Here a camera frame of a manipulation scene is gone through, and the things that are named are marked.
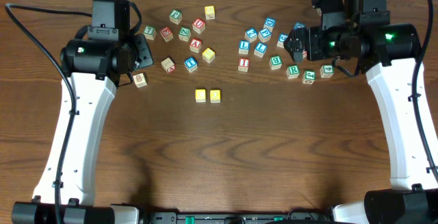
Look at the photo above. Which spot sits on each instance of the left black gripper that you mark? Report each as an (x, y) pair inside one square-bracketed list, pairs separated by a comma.
[(144, 51)]

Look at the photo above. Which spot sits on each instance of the red I block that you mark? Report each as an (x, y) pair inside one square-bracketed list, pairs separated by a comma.
[(243, 64)]

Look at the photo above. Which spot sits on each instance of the blue 2 block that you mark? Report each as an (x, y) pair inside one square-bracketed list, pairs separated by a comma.
[(251, 34)]

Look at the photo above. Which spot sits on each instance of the green B block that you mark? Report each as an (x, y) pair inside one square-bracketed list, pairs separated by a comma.
[(275, 62)]

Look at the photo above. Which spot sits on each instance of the red U block left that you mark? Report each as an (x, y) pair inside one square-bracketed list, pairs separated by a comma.
[(199, 25)]

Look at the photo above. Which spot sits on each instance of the green Z block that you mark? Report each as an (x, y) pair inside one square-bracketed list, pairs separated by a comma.
[(184, 34)]

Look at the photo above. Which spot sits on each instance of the plain picture block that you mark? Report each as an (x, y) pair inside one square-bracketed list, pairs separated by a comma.
[(140, 80)]

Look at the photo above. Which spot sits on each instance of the blue d block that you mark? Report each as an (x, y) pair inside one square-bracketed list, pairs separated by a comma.
[(269, 23), (299, 25)]

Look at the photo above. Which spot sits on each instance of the green J block left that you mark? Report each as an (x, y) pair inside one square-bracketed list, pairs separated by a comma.
[(175, 16)]

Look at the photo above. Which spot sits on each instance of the red A block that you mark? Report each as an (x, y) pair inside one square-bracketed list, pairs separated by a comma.
[(195, 45)]

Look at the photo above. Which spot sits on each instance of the yellow block top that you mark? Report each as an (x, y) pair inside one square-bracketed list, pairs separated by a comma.
[(210, 13)]

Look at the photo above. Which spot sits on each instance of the green 4 block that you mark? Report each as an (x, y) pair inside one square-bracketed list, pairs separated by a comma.
[(326, 71)]

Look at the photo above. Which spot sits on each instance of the blue L block right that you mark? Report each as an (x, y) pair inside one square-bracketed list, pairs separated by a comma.
[(260, 49)]

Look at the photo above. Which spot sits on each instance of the blue P block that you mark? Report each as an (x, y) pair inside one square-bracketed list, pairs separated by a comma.
[(264, 35)]

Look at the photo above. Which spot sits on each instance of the yellow O block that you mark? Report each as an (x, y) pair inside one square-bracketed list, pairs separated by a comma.
[(215, 96)]

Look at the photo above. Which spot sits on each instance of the green R block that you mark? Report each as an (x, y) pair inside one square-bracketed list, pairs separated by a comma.
[(292, 71)]

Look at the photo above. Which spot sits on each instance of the blue l block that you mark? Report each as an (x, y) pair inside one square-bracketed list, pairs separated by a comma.
[(260, 49), (244, 47)]

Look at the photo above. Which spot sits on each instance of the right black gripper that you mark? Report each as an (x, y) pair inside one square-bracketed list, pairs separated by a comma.
[(298, 44)]

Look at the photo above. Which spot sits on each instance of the green J block right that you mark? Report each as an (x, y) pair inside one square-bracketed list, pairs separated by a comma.
[(308, 77)]

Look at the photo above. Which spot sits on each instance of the blue D block left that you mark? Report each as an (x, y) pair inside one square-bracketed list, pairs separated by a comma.
[(269, 23)]

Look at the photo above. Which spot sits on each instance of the blue 5 block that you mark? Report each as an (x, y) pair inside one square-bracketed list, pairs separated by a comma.
[(281, 39)]

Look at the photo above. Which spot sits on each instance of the green 7 block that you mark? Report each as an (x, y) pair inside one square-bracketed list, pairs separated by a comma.
[(149, 33)]

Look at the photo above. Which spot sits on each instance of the red E block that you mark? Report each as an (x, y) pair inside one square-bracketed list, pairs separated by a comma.
[(166, 34)]

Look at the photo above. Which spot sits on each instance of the plain red-sided block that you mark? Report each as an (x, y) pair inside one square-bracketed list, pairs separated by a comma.
[(168, 65)]

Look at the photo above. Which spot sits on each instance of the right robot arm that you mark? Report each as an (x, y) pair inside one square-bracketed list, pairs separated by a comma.
[(391, 57)]

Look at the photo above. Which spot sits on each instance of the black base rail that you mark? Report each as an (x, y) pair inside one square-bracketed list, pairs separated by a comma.
[(248, 218)]

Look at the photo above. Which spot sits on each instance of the blue T block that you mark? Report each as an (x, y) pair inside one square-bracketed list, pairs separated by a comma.
[(191, 64)]

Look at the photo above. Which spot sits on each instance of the blue D block right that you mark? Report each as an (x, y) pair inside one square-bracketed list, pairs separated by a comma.
[(299, 25)]

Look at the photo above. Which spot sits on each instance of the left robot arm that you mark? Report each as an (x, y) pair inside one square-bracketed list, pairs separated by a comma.
[(91, 65)]

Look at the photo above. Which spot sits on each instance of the yellow S block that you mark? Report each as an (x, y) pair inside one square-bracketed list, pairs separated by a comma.
[(209, 55)]

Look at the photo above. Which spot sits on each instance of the blue L block left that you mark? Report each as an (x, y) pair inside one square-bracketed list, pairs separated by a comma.
[(244, 47)]

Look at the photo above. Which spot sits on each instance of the green j block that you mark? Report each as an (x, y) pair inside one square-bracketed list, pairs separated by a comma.
[(308, 77), (175, 16)]

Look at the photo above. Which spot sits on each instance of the yellow C block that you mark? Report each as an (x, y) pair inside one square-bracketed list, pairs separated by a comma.
[(200, 95)]

